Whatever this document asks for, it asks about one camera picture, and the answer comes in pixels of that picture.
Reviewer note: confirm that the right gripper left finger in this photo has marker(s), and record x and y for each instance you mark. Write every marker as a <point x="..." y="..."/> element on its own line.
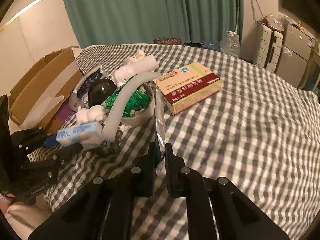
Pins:
<point x="103" y="208"/>

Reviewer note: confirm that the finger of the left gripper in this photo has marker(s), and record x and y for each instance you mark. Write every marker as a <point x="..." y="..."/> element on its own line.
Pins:
<point x="62" y="156"/>
<point x="29" y="137"/>

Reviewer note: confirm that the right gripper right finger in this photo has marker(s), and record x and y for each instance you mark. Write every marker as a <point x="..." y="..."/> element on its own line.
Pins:
<point x="216" y="208"/>

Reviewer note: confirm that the blue white tube box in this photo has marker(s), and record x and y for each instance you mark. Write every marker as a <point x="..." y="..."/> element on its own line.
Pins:
<point x="89" y="133"/>

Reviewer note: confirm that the white cloth toy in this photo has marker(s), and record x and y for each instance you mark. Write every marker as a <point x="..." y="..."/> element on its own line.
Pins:
<point x="136" y="64"/>

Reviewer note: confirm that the red beige medicine box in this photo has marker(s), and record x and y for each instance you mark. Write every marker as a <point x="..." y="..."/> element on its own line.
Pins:
<point x="186" y="86"/>

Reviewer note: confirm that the white black snack sachet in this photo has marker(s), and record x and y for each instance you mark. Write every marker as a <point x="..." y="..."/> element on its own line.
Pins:
<point x="83" y="86"/>

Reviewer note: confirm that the clear plastic packet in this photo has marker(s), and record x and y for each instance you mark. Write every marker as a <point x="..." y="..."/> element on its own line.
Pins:
<point x="159" y="130"/>

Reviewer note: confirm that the black round object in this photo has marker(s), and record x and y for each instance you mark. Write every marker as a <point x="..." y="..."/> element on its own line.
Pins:
<point x="99" y="91"/>

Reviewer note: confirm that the person's left hand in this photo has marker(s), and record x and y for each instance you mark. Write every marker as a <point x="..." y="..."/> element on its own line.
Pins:
<point x="5" y="201"/>

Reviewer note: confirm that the brown cardboard box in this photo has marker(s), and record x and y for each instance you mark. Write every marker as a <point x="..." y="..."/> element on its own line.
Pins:
<point x="41" y="92"/>

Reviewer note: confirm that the small white plush toy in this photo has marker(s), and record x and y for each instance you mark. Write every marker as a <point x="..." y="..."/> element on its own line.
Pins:
<point x="95" y="113"/>

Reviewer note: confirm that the checkered gray white cloth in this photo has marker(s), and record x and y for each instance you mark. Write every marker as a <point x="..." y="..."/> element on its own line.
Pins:
<point x="258" y="131"/>

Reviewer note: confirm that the gray round basket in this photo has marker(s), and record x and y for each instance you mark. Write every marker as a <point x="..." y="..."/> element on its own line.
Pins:
<point x="131" y="105"/>

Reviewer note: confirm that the green curtain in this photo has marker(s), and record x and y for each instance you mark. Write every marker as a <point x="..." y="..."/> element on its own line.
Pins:
<point x="111" y="22"/>

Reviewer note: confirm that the dark patterned bag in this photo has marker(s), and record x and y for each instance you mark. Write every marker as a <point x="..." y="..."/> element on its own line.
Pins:
<point x="168" y="41"/>

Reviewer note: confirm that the clear water bottle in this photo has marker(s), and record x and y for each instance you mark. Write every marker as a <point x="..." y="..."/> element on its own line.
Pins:
<point x="230" y="44"/>

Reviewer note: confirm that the blue plastic bag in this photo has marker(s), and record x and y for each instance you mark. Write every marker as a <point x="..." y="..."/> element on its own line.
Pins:
<point x="214" y="45"/>

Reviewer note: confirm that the white suitcase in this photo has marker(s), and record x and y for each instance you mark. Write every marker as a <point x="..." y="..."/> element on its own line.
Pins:
<point x="268" y="48"/>

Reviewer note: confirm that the silver small fridge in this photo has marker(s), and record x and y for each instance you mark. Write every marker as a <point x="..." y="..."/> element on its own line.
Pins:
<point x="295" y="52"/>

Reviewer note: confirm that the black wall television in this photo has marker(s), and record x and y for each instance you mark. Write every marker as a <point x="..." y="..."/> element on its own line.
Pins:
<point x="305" y="10"/>

